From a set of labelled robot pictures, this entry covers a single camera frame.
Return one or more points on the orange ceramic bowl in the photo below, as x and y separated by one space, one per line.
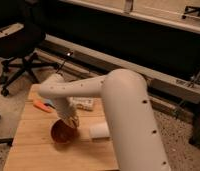
63 133

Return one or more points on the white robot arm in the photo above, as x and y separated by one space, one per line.
130 118

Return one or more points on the black office chair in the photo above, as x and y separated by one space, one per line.
19 37

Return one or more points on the orange carrot toy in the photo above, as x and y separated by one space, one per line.
40 105

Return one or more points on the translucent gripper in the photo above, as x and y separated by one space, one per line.
71 120

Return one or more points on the black chair base far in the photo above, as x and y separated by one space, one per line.
189 10

